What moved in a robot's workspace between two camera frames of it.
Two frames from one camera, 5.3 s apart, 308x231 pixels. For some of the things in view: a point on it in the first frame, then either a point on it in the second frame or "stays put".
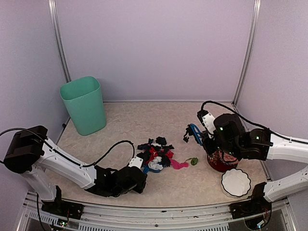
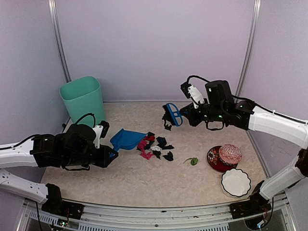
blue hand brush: [193, 130] to [172, 116]
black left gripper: [139, 187] to [104, 161]
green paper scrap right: [194, 161] stays put
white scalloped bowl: [235, 183] stays put
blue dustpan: [146, 169] to [127, 140]
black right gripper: [209, 149] to [194, 121]
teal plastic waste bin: [83, 98] stays put
